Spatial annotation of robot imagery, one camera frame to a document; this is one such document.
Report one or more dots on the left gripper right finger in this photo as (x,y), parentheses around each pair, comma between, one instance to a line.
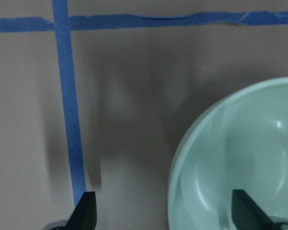
(247,215)

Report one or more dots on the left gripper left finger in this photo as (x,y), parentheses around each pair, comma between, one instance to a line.
(84,216)

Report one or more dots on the green bowl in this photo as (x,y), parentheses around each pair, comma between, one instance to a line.
(241,142)

